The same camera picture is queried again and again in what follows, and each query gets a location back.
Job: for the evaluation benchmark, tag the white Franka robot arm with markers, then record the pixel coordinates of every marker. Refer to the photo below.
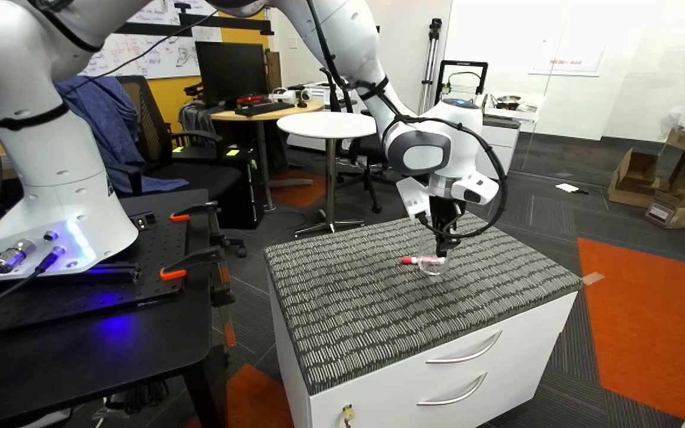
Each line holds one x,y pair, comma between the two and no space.
40,158

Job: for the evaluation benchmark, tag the black computer tower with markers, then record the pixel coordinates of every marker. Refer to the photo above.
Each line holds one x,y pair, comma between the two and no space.
241,187

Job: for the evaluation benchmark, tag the black camera tripod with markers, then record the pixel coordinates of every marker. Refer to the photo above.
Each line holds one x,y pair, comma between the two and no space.
433,48

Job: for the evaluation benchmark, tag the white low cabinet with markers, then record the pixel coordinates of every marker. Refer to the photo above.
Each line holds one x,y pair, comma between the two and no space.
504,146

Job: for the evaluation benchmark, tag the open cardboard box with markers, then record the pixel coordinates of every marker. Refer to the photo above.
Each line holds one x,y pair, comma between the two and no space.
632,178

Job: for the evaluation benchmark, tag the white drawer cabinet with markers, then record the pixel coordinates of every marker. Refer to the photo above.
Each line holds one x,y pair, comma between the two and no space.
516,348

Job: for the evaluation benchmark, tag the beige tape piece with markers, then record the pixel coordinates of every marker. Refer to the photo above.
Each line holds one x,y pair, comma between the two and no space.
592,279

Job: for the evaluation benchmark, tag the black computer monitor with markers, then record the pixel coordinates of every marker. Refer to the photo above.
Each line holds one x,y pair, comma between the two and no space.
231,71

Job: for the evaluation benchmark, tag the black overhead mounting bar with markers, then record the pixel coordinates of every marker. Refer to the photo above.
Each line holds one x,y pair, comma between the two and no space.
183,27

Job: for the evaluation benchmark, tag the red whiteboard marker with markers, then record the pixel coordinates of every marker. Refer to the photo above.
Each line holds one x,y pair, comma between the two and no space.
415,259

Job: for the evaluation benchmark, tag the round wooden desk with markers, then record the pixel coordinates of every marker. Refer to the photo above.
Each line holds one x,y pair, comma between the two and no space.
266,112

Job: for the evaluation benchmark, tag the round white pedestal table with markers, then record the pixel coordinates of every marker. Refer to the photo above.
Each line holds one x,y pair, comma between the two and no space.
320,125

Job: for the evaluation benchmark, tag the blue jacket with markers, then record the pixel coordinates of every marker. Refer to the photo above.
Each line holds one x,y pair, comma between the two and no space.
106,126

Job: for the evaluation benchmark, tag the black clamp with orange tip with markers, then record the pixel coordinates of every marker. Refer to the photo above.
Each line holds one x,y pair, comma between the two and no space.
190,215
190,258

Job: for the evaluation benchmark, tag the black office chair with armrests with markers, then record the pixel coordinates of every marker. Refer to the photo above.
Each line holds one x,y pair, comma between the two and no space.
183,169

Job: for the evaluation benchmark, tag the black frame 3D printer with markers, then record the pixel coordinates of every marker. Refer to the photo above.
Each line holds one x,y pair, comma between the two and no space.
462,65

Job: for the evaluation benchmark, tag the tall cardboard box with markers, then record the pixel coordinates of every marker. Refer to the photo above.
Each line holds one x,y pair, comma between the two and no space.
678,193

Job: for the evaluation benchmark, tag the white paper sheet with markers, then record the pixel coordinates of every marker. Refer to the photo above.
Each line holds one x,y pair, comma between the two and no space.
566,188

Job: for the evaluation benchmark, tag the black keyboard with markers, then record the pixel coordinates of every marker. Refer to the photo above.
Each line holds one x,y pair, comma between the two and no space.
261,105

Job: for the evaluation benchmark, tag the whiteboard with drawings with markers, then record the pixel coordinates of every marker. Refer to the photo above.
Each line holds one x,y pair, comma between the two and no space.
160,55

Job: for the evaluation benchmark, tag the grey striped carpet mat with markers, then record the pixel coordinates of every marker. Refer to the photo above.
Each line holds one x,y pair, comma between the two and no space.
404,318

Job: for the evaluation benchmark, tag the cabinet key lock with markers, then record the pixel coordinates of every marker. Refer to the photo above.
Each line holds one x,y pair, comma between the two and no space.
348,415

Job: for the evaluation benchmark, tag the black work table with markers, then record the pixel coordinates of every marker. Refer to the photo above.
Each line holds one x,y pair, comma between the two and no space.
81,341

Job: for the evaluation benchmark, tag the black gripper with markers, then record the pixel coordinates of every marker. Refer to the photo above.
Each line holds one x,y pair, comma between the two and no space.
443,215

